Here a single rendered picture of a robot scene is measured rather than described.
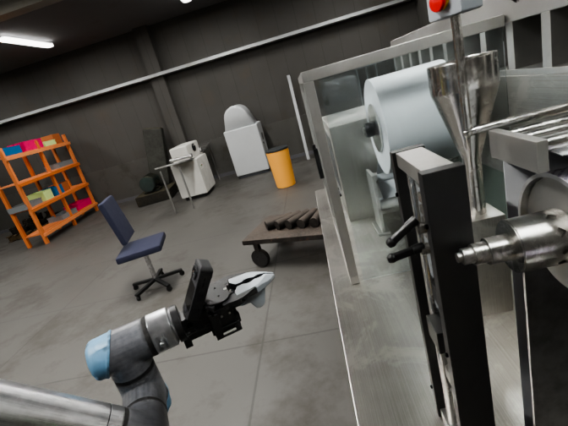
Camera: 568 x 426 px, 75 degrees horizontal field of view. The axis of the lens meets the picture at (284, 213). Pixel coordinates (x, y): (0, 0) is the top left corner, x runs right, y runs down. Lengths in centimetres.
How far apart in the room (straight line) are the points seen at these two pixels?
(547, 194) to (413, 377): 56
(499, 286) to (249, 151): 716
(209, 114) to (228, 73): 101
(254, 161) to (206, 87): 205
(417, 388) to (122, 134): 914
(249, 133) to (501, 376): 729
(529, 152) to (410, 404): 60
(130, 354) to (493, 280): 84
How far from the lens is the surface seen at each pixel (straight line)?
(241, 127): 796
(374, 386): 95
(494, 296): 110
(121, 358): 75
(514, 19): 122
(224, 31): 882
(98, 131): 991
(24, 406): 66
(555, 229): 50
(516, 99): 125
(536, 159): 47
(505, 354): 102
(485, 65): 89
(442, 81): 89
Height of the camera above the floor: 157
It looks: 18 degrees down
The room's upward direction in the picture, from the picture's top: 16 degrees counter-clockwise
